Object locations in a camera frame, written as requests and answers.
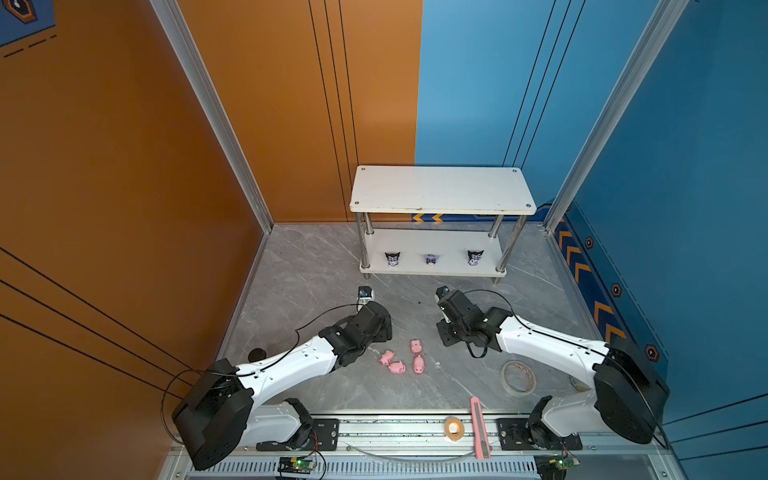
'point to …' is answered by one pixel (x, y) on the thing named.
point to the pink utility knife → (480, 433)
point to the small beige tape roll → (454, 419)
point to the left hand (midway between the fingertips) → (381, 317)
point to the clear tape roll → (518, 378)
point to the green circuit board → (295, 465)
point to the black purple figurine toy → (474, 257)
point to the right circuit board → (554, 466)
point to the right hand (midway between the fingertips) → (441, 328)
